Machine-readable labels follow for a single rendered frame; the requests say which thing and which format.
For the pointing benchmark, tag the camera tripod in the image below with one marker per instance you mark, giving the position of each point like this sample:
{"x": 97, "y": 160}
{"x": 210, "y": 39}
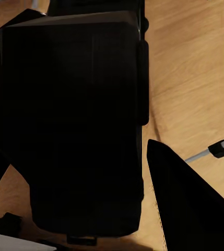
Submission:
{"x": 217, "y": 149}

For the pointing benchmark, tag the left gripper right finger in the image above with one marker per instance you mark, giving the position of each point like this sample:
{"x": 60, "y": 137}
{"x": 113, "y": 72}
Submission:
{"x": 191, "y": 211}

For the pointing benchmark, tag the digital camera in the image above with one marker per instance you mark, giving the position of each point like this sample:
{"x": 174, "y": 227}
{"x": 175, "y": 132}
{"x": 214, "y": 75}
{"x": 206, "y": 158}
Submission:
{"x": 74, "y": 95}

